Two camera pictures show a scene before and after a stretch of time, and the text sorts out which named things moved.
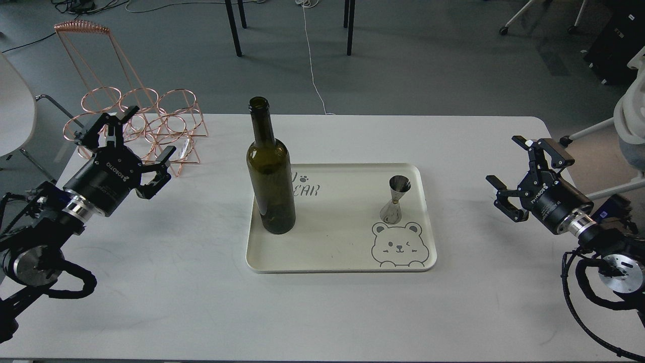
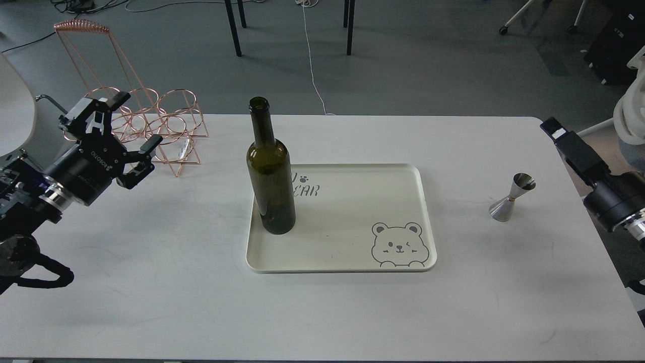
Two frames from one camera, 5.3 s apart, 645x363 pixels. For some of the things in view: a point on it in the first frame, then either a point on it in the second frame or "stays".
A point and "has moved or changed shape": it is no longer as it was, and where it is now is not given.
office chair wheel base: x=572 y=29 stays
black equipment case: x=622 y=38 stays
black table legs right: x=351 y=9 stays
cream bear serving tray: x=338 y=228 stays
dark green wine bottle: x=270 y=173 stays
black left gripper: x=115 y=170 → x=85 y=172
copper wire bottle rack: x=170 y=124 stays
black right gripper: x=551 y=200 → x=617 y=197
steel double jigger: x=391 y=213 has moved or changed shape
